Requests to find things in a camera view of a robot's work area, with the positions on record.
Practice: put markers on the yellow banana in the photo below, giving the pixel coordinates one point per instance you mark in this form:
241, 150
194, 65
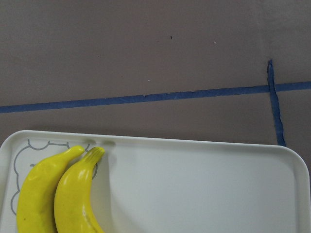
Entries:
35, 206
73, 212

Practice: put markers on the white bear tray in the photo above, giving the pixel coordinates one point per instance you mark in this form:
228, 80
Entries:
150, 185

